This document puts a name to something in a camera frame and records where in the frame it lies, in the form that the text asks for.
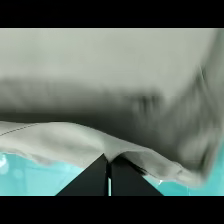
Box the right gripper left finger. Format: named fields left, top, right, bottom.
left=55, top=153, right=109, bottom=197

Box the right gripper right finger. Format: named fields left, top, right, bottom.
left=110, top=155, right=164, bottom=197

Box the grey garment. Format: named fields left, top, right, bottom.
left=0, top=28, right=224, bottom=188

